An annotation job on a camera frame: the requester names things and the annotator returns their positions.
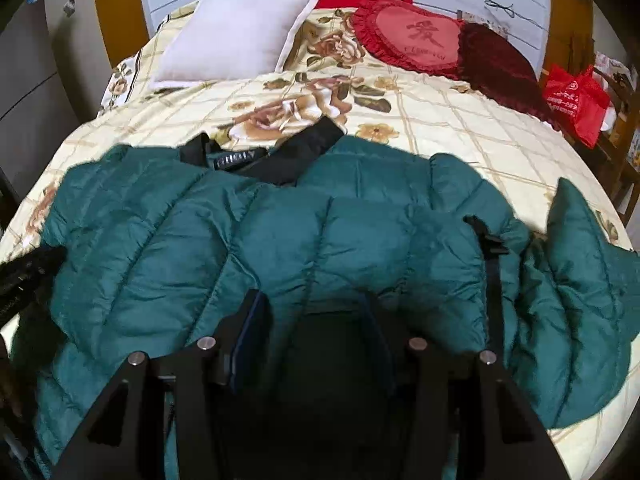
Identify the grey wardrobe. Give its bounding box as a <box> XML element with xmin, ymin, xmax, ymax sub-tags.
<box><xmin>0</xmin><ymin>0</ymin><xmax>108</xmax><ymax>161</ymax></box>

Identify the wooden chair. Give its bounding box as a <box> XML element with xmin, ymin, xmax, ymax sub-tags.
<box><xmin>590</xmin><ymin>52</ymin><xmax>640</xmax><ymax>226</ymax></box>

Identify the dark red velvet pillow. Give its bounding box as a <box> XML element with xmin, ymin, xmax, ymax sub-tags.
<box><xmin>457</xmin><ymin>22</ymin><xmax>561</xmax><ymax>131</ymax></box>

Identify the red heart-shaped pillow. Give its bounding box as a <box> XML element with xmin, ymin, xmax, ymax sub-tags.
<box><xmin>350</xmin><ymin>0</ymin><xmax>468</xmax><ymax>81</ymax></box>

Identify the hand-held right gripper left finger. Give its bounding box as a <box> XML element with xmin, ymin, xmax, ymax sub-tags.
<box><xmin>50</xmin><ymin>287</ymin><xmax>273</xmax><ymax>480</ymax></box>

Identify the red plastic bag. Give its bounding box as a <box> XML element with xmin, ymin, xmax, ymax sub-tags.
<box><xmin>542</xmin><ymin>64</ymin><xmax>612</xmax><ymax>148</ymax></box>

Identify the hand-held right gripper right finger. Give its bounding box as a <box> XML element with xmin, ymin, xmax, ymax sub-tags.
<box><xmin>357</xmin><ymin>290</ymin><xmax>571</xmax><ymax>480</ymax></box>

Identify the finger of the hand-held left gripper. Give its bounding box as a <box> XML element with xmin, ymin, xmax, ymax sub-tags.
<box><xmin>0</xmin><ymin>247</ymin><xmax>67</xmax><ymax>328</ymax></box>

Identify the floral cream bed quilt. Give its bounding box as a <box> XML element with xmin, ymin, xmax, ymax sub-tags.
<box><xmin>0</xmin><ymin>2</ymin><xmax>638</xmax><ymax>480</ymax></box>

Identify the white square pillow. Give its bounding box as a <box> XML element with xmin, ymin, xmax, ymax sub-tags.
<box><xmin>150</xmin><ymin>0</ymin><xmax>321</xmax><ymax>86</ymax></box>

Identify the green puffer jacket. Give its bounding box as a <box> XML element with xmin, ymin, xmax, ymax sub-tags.
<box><xmin>10</xmin><ymin>116</ymin><xmax>640</xmax><ymax>480</ymax></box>

